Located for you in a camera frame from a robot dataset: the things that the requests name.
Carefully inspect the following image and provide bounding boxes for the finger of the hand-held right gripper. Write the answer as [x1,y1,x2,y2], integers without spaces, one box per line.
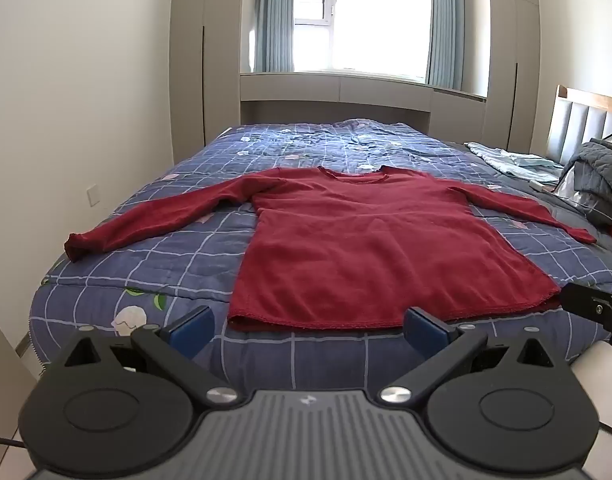
[560,282,612,348]

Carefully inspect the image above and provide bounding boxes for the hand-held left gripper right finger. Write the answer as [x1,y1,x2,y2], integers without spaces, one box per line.
[378,306,554,406]

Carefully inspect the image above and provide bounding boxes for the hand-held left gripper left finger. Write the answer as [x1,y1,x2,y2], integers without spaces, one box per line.
[61,305,239,407]

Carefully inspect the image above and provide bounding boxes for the red long-sleeved sweater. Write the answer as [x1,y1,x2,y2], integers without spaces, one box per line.
[64,165,597,332]

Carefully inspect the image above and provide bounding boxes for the person's right forearm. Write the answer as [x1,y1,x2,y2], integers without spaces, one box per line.
[570,342,612,480]

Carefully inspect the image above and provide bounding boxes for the light blue clothes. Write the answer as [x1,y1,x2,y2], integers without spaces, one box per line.
[466,141,561,181]

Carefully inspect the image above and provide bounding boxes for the blue plaid floral quilt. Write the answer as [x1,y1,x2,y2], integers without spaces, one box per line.
[28,118,612,396]

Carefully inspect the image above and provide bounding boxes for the clear plastic bag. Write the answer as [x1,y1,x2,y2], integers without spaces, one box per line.
[556,170,612,223]

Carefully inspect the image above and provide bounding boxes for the grey quilted jacket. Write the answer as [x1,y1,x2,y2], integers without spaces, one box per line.
[558,137,612,226]

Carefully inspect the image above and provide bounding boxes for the grey padded wooden headboard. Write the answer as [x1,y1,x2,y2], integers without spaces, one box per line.
[546,85,612,166]

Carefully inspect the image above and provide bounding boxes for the pale cabinet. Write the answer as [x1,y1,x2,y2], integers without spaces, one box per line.
[0,305,39,461]

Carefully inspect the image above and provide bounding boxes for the beige tall wardrobe with round hole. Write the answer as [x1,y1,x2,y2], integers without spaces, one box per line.
[483,0,542,153]

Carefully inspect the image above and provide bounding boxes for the beige window bench cabinet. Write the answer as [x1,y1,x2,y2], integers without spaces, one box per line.
[240,71,487,138]

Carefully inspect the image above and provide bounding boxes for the blue-grey curtain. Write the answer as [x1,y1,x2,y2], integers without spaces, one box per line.
[253,0,297,73]
[426,0,469,88]

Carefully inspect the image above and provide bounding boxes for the window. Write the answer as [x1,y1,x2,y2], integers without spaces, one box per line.
[293,0,434,83]

